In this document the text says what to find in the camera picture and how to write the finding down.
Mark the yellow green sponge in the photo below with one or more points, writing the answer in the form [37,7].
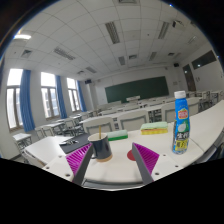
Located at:
[154,128]

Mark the wooden stick in cup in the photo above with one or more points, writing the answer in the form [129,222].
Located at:
[99,132]

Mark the blue curtain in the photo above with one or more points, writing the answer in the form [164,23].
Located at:
[25,102]
[62,109]
[82,102]

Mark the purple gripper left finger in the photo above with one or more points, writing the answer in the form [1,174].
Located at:
[78,161]

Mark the blue curtain middle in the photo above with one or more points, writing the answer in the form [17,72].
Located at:
[62,109]

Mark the green white sponge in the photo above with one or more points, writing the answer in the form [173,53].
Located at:
[117,135]

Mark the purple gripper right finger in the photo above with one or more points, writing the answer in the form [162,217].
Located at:
[146,160]

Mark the red round sticker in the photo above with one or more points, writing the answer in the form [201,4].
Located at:
[130,156]

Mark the white classroom chair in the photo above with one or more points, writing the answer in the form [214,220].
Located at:
[131,121]
[96,124]

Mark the blue curtain right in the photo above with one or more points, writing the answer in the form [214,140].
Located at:
[82,102]

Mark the blue curtain left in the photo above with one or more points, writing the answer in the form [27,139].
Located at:
[25,102]

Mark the dark blue paper cup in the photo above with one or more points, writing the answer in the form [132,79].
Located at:
[101,147]

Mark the black mat on desk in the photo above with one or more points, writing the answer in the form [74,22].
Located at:
[74,143]

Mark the green chalkboard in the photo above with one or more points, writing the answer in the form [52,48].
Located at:
[145,88]

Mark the blue drink bottle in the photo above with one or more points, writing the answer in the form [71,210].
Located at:
[181,129]

